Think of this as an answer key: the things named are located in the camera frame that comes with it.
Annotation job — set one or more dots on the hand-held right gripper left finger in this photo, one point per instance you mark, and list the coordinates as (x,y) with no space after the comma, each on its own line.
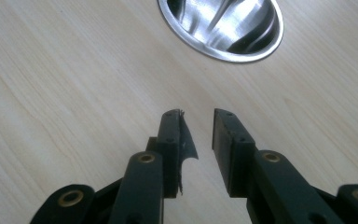
(169,146)

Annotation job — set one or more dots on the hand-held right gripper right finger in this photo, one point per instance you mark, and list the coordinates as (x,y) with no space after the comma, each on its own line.
(233,155)

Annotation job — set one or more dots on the stainless steel bowl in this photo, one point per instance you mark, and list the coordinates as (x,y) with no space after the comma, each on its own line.
(227,26)

